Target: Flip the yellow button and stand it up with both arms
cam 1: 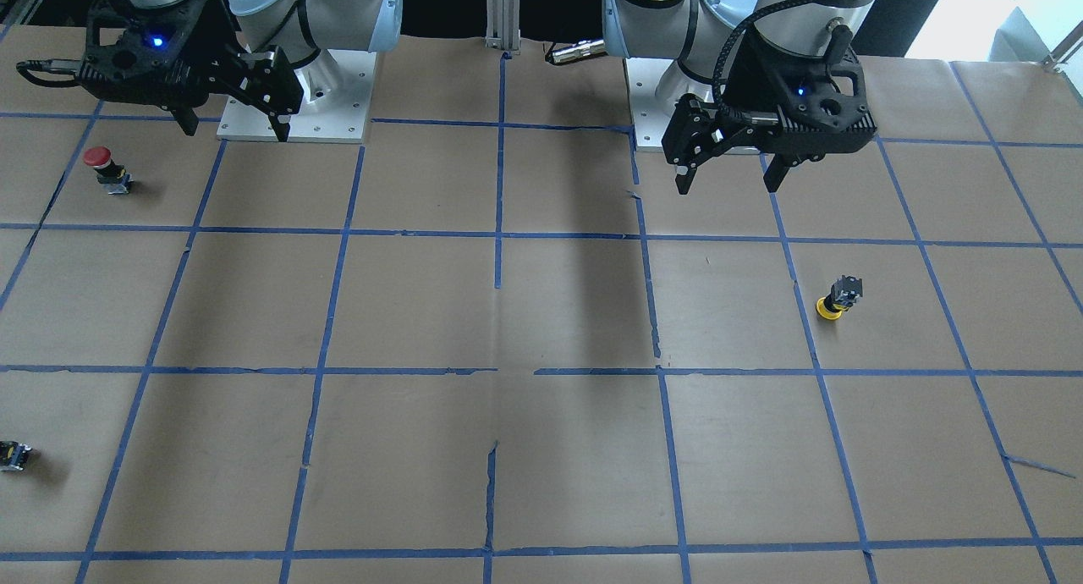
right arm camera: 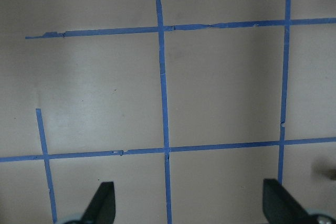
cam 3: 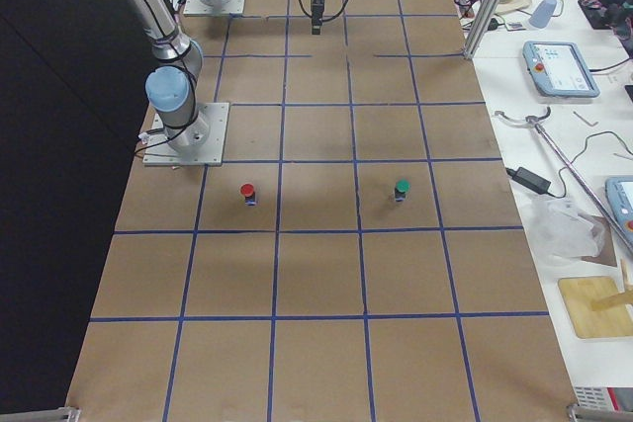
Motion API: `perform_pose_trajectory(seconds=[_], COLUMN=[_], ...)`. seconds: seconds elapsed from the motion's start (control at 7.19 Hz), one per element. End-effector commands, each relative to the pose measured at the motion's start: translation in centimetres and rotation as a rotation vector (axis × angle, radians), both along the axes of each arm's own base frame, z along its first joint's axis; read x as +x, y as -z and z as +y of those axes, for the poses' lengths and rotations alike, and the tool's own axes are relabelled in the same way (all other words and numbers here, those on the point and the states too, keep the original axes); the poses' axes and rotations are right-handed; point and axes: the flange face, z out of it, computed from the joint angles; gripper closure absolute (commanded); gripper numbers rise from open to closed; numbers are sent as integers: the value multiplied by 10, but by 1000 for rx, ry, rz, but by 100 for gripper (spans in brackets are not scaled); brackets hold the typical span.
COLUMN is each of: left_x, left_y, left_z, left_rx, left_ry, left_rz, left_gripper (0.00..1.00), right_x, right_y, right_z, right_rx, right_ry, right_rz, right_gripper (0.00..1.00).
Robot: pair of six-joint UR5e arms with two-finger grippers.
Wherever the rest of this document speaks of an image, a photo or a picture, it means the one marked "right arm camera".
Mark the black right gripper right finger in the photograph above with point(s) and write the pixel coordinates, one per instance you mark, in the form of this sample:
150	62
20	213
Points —
279	207

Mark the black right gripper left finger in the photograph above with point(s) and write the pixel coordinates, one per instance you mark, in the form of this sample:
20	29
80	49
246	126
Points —
102	208

